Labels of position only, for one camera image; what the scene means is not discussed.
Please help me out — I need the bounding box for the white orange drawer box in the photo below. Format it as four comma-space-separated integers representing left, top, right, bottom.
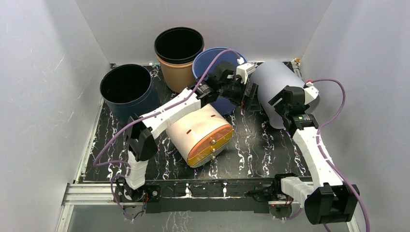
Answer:
166, 104, 234, 168

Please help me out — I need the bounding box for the large grey container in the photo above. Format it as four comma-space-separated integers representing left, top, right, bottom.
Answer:
250, 60, 319, 133

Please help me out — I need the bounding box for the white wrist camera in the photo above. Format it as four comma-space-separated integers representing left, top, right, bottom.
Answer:
236, 58, 256, 84
303, 81, 319, 105

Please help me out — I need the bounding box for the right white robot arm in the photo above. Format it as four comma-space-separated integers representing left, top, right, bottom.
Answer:
268, 86, 357, 225

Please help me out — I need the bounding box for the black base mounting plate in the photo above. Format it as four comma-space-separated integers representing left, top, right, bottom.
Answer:
112, 177, 299, 217

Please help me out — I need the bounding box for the aluminium frame rail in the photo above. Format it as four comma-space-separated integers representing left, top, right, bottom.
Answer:
56, 181, 360, 232

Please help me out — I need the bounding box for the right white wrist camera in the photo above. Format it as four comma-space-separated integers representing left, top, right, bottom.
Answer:
303, 81, 319, 105

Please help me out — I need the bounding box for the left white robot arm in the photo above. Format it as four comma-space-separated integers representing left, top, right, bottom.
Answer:
125, 61, 262, 201

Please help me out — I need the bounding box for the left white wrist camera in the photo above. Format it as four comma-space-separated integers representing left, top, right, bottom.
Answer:
236, 58, 256, 84

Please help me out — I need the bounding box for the blue plastic bucket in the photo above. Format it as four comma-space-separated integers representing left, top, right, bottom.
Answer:
192, 47, 239, 116

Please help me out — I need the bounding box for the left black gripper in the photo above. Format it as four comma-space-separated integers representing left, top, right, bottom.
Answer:
219, 76, 262, 113

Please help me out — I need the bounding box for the tan bucket black rim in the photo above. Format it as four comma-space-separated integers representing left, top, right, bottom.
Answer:
154, 27, 205, 93

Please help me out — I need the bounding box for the dark navy bucket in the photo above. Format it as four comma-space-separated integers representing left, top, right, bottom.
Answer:
100, 64, 161, 127

